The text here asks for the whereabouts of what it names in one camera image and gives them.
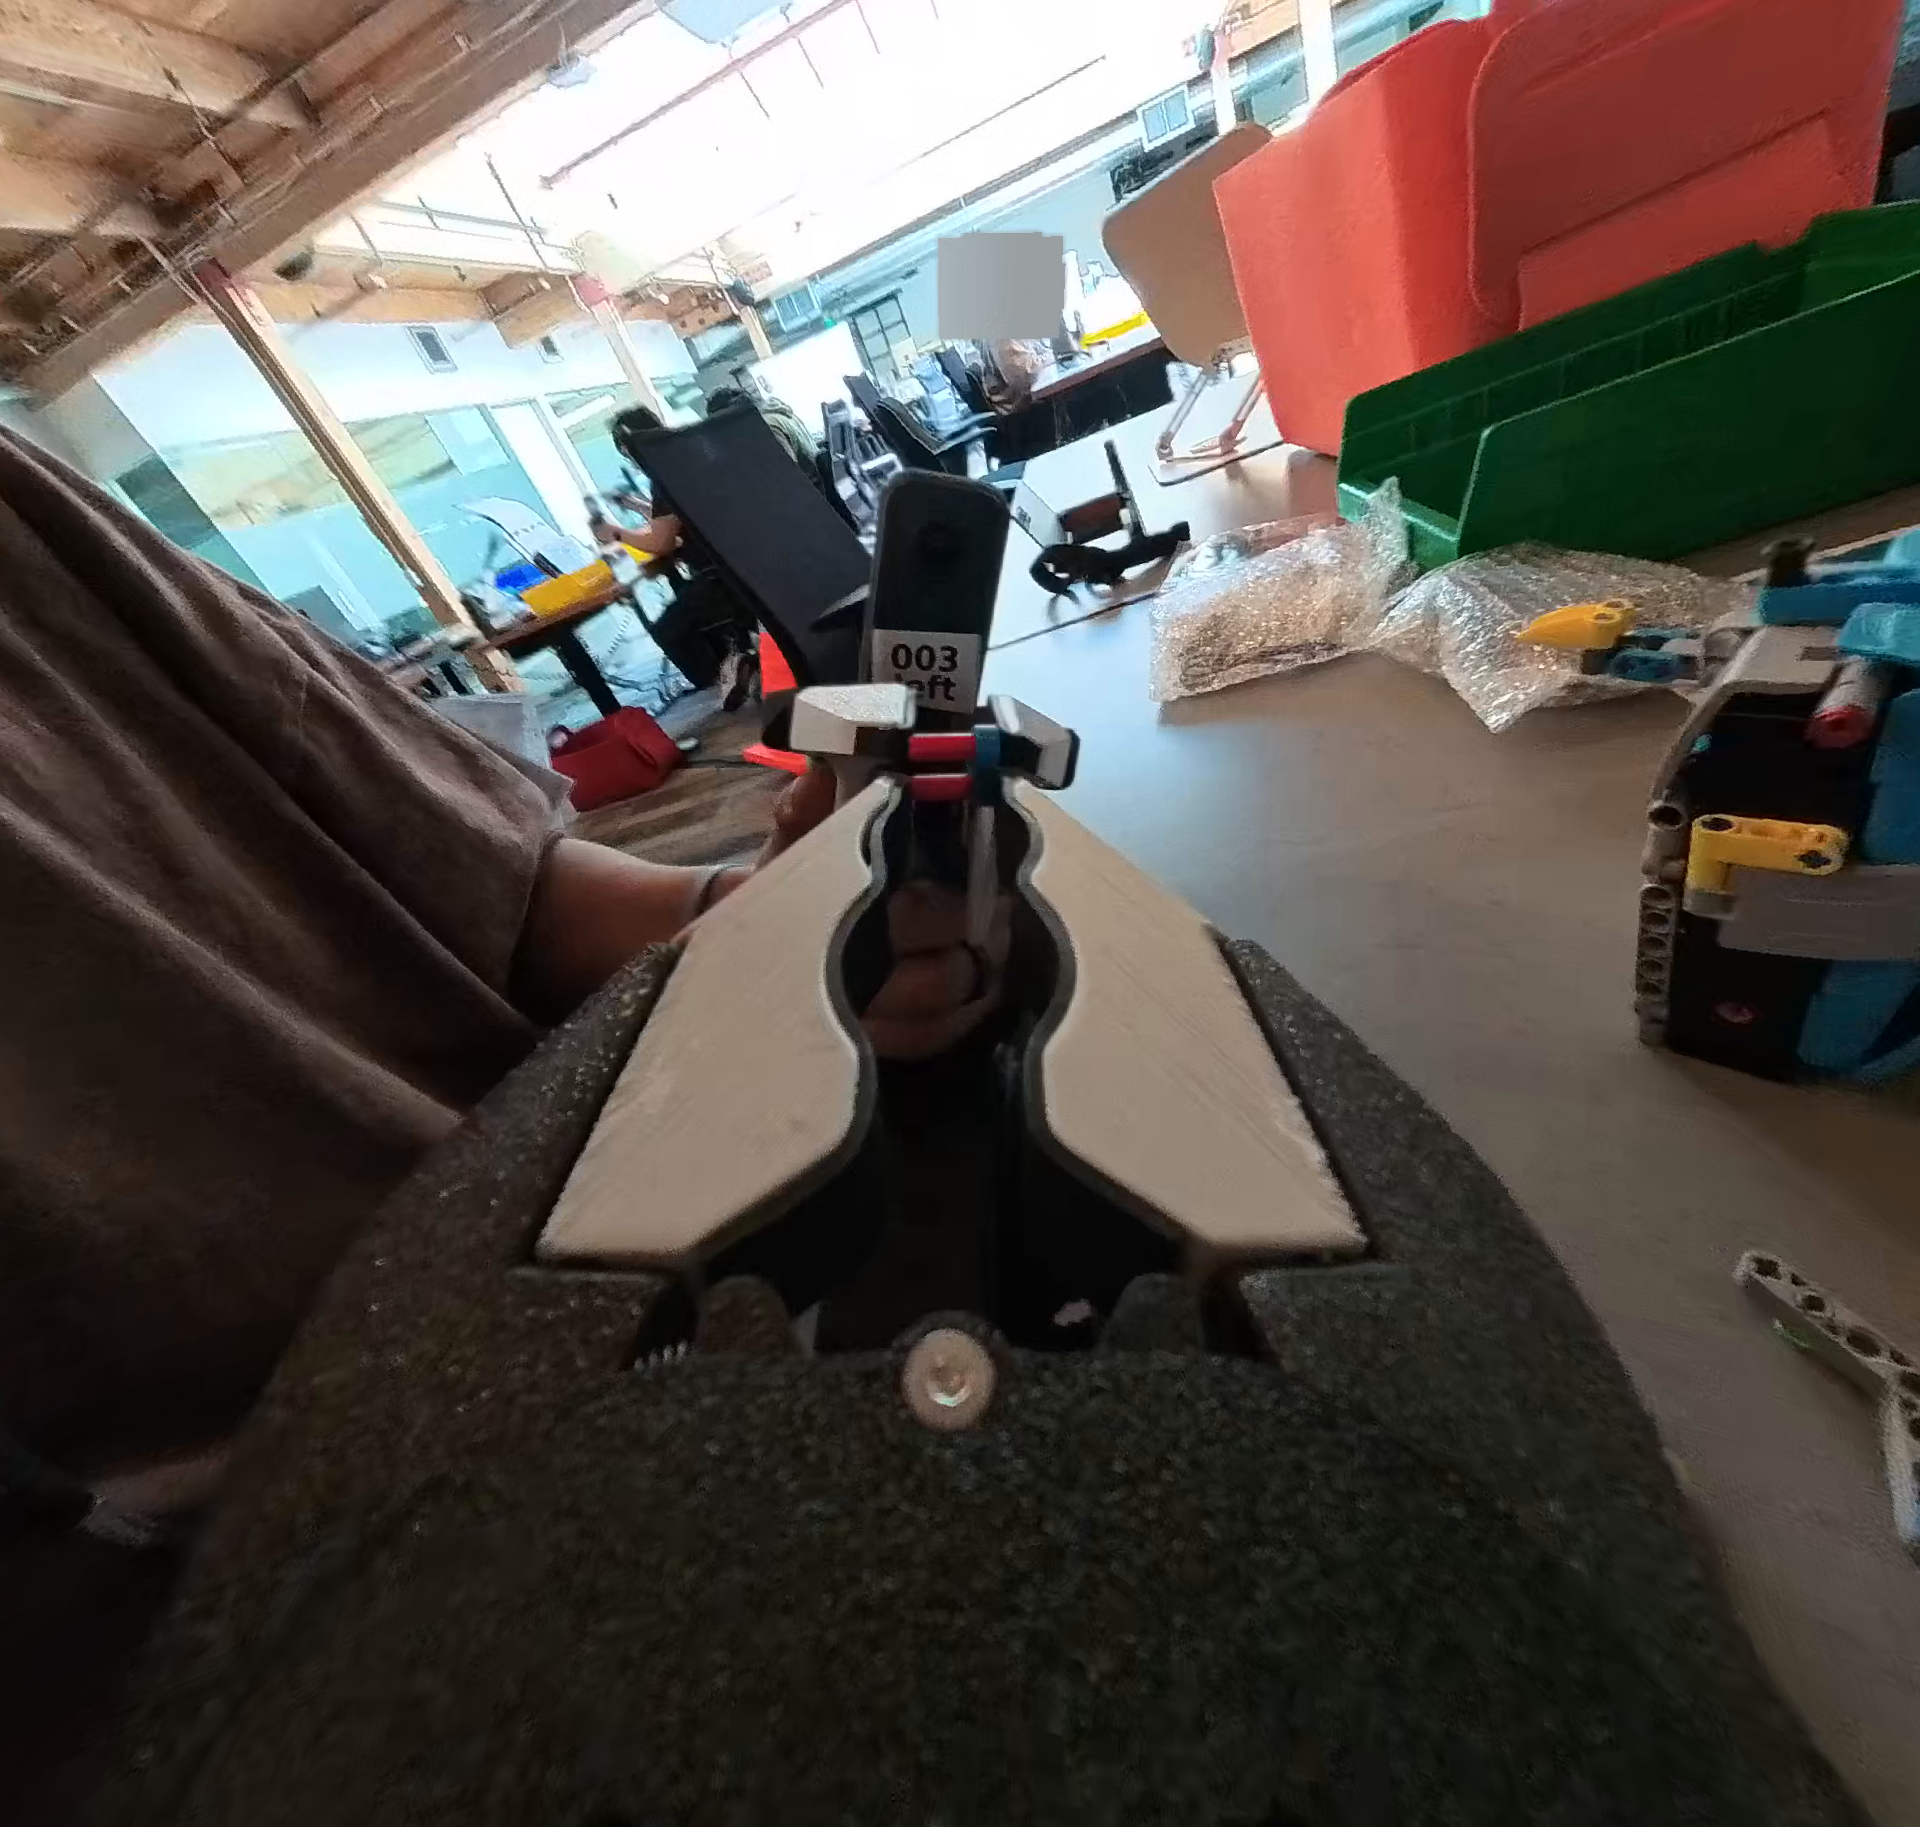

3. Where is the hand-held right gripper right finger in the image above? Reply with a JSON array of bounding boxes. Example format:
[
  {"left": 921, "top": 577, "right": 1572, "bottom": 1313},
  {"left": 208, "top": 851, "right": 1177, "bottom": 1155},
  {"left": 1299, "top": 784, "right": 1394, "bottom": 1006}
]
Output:
[{"left": 997, "top": 777, "right": 1370, "bottom": 1271}]

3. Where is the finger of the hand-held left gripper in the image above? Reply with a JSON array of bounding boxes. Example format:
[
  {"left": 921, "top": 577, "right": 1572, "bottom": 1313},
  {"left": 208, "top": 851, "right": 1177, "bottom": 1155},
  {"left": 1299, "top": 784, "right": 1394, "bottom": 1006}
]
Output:
[
  {"left": 990, "top": 697, "right": 1083, "bottom": 788},
  {"left": 790, "top": 684, "right": 917, "bottom": 809}
]

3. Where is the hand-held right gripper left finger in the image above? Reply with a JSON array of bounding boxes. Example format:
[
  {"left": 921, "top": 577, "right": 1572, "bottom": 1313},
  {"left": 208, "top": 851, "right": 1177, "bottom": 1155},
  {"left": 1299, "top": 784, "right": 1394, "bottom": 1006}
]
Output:
[{"left": 538, "top": 777, "right": 907, "bottom": 1274}]

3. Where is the grey blue brick robot model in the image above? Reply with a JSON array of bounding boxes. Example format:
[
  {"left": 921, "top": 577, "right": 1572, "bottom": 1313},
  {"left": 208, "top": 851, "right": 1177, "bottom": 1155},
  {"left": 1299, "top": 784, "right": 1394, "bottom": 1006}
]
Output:
[{"left": 1515, "top": 530, "right": 1920, "bottom": 1087}]

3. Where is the grey angled beam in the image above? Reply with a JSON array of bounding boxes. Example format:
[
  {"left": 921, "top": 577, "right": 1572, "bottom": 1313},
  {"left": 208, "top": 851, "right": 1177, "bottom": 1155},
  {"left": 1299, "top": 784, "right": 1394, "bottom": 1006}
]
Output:
[{"left": 1735, "top": 1248, "right": 1920, "bottom": 1545}]

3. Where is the person's left hand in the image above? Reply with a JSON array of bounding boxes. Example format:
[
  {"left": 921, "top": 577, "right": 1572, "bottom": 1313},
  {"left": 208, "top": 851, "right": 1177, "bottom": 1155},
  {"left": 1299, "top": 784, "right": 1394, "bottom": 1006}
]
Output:
[{"left": 767, "top": 759, "right": 994, "bottom": 1061}]

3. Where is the row of black office chairs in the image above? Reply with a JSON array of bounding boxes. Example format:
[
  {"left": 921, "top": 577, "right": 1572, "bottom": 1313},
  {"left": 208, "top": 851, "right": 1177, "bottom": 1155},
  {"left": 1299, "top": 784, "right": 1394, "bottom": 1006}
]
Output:
[{"left": 816, "top": 358, "right": 1038, "bottom": 524}]

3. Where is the black office chair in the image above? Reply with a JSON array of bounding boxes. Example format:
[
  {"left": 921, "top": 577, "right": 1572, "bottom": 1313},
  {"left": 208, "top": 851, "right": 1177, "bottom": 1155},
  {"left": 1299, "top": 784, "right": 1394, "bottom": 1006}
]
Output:
[{"left": 627, "top": 405, "right": 878, "bottom": 690}]

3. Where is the red bag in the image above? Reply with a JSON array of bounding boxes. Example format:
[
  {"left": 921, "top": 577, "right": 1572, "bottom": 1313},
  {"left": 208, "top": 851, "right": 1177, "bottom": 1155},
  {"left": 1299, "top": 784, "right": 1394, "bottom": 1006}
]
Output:
[{"left": 546, "top": 706, "right": 684, "bottom": 812}]

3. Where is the bubble wrap bag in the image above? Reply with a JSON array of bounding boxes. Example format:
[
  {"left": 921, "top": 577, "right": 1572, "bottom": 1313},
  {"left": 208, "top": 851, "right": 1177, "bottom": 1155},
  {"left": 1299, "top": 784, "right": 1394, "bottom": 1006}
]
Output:
[
  {"left": 1372, "top": 545, "right": 1742, "bottom": 734},
  {"left": 1152, "top": 484, "right": 1412, "bottom": 705}
]

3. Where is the metal laptop stand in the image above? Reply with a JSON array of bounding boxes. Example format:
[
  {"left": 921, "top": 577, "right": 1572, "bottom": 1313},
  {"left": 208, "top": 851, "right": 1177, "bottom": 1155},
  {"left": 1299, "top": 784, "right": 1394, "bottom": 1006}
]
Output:
[{"left": 1102, "top": 124, "right": 1283, "bottom": 486}]

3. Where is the orange storage box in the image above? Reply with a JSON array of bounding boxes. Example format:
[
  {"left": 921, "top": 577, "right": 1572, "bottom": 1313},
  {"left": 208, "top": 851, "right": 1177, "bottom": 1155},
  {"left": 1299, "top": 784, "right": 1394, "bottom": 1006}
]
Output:
[{"left": 1213, "top": 0, "right": 1884, "bottom": 456}]

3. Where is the person's brown clothing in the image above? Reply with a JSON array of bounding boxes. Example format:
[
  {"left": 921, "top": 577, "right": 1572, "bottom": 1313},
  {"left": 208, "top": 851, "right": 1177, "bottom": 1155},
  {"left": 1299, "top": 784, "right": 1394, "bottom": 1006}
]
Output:
[{"left": 0, "top": 425, "right": 579, "bottom": 1559}]

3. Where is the green plastic bin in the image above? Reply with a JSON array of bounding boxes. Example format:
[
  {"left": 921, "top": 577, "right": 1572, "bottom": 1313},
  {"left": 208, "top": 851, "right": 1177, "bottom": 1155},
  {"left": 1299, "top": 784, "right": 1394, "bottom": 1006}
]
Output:
[{"left": 1334, "top": 199, "right": 1920, "bottom": 569}]

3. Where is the wooden support post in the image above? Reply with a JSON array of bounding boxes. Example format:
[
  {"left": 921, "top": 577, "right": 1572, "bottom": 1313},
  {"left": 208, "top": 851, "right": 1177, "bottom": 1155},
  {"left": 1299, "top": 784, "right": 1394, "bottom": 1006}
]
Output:
[{"left": 195, "top": 267, "right": 519, "bottom": 690}]

